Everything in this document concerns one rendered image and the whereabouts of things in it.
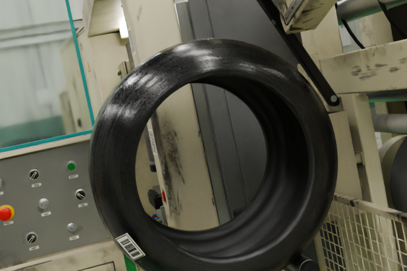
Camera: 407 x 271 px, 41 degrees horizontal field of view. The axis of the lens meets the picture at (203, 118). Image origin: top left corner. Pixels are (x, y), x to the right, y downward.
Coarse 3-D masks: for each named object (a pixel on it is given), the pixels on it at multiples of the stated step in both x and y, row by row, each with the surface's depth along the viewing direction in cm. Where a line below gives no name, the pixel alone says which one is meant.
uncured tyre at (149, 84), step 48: (192, 48) 115; (240, 48) 117; (144, 96) 110; (240, 96) 143; (288, 96) 117; (96, 144) 112; (288, 144) 144; (336, 144) 124; (96, 192) 112; (288, 192) 143; (144, 240) 110; (192, 240) 140; (240, 240) 141; (288, 240) 117
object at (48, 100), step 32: (0, 0) 173; (32, 0) 176; (64, 0) 178; (0, 32) 173; (32, 32) 176; (64, 32) 178; (0, 64) 173; (32, 64) 176; (64, 64) 178; (0, 96) 173; (32, 96) 176; (64, 96) 178; (0, 128) 174; (32, 128) 176; (64, 128) 178
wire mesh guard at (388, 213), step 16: (336, 192) 145; (336, 208) 144; (352, 208) 135; (368, 208) 126; (384, 208) 121; (320, 240) 159; (384, 240) 124; (400, 240) 117; (320, 256) 161; (336, 256) 151; (384, 256) 126; (400, 256) 118
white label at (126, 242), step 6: (126, 234) 110; (120, 240) 112; (126, 240) 111; (132, 240) 110; (126, 246) 112; (132, 246) 111; (138, 246) 110; (132, 252) 112; (138, 252) 111; (132, 258) 113
